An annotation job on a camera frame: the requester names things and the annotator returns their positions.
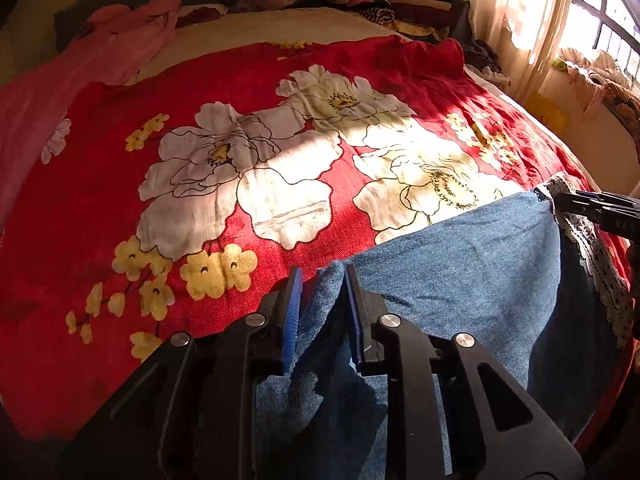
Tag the beige bed sheet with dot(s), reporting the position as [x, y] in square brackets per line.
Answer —
[250, 35]

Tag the red floral blanket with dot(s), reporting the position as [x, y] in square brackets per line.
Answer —
[125, 200]

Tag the dark red cloth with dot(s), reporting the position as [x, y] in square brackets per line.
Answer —
[200, 15]

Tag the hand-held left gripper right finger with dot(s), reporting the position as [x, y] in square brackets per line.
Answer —
[353, 320]

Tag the blue denim pants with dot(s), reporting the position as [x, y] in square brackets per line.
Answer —
[450, 270]

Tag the dark purple cloth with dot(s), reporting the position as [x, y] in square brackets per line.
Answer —
[482, 57]

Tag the yellow packet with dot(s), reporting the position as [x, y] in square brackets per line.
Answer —
[547, 110]

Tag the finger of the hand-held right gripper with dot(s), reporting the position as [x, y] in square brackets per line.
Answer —
[585, 207]
[615, 197]

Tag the crumpled clothes on windowsill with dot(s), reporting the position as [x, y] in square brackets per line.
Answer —
[600, 80]

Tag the barred window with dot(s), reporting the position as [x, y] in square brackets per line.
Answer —
[607, 15]

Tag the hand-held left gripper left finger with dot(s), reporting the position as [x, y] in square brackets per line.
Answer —
[292, 320]

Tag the grey headboard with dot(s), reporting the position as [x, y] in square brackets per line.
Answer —
[100, 5]

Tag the pink blanket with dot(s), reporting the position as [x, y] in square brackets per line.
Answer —
[45, 95]

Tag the cream curtain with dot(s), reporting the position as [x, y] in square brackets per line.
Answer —
[525, 15]

